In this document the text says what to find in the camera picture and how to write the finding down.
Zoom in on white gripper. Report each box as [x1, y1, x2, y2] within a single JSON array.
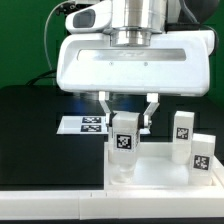
[[57, 30, 214, 128]]

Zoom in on white square tabletop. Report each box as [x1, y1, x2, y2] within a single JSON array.
[[104, 142, 224, 191]]

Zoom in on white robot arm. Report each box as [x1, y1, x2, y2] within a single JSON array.
[[57, 0, 220, 127]]

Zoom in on white obstacle fence front bar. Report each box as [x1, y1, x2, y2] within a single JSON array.
[[0, 188, 224, 220]]

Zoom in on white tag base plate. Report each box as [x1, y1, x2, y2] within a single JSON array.
[[57, 116, 150, 135]]

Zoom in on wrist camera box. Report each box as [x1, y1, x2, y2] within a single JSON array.
[[65, 1, 112, 34]]

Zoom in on black cables on table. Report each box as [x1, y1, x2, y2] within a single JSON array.
[[25, 69, 58, 88]]

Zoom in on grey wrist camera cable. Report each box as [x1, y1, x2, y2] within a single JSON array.
[[178, 0, 204, 31]]

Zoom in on black camera stand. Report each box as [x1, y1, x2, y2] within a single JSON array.
[[55, 2, 76, 16]]

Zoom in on white camera cable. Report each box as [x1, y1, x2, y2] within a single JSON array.
[[43, 0, 76, 87]]

